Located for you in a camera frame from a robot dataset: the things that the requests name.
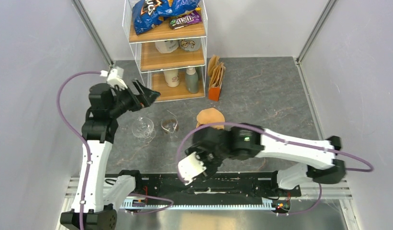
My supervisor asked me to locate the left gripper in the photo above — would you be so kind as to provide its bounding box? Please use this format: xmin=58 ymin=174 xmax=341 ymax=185
xmin=109 ymin=79 xmax=160 ymax=119

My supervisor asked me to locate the glass carafe with brown band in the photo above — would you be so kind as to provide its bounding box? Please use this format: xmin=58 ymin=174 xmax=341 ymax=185
xmin=160 ymin=109 xmax=179 ymax=142

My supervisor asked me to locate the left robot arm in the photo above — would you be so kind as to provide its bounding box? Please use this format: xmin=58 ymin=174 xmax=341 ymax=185
xmin=60 ymin=80 xmax=160 ymax=230

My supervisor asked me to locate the brown paper filter stack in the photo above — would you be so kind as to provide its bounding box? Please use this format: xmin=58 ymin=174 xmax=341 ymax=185
xmin=207 ymin=55 xmax=226 ymax=89

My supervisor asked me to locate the purple cable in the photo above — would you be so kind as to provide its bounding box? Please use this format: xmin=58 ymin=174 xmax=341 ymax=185
xmin=175 ymin=122 xmax=374 ymax=217
xmin=56 ymin=71 xmax=174 ymax=230

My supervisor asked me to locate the white cylindrical bottle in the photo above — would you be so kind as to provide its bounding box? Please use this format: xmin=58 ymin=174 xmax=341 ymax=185
xmin=163 ymin=69 xmax=180 ymax=88

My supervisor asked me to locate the white wire shelf rack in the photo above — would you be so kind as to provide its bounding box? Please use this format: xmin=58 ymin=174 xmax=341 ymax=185
xmin=122 ymin=0 xmax=208 ymax=102

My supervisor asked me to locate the aluminium frame rail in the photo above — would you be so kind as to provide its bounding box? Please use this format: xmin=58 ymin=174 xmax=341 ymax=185
xmin=56 ymin=177 xmax=362 ymax=230

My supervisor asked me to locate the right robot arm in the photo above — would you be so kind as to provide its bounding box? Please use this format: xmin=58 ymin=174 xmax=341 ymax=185
xmin=178 ymin=123 xmax=347 ymax=196

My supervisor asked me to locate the orange filter holder box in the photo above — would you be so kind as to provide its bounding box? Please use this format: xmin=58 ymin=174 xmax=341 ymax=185
xmin=208 ymin=77 xmax=223 ymax=102

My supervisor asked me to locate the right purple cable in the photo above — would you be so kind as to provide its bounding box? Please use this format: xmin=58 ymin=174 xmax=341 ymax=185
xmin=175 ymin=122 xmax=374 ymax=217

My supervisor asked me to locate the grey green spray bottle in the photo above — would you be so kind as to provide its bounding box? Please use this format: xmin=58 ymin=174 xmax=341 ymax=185
xmin=185 ymin=67 xmax=199 ymax=93

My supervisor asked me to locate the purple candy bag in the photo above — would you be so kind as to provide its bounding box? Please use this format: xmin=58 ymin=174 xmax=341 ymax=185
xmin=168 ymin=10 xmax=202 ymax=30

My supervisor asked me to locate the white printed cup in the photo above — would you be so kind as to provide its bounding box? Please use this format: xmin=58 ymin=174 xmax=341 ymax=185
xmin=179 ymin=38 xmax=202 ymax=52

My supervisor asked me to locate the clear glass dripper with handle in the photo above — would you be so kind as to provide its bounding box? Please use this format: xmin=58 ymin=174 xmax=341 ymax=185
xmin=131 ymin=117 xmax=156 ymax=143

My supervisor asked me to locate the blue chips bag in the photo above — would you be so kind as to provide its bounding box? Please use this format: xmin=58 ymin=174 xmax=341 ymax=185
xmin=132 ymin=0 xmax=200 ymax=35

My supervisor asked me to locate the brown paper coffee filter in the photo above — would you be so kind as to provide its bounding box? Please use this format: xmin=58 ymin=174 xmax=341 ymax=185
xmin=196 ymin=108 xmax=225 ymax=127

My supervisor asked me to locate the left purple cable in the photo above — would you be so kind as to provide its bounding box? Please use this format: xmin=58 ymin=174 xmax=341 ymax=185
xmin=56 ymin=71 xmax=174 ymax=230

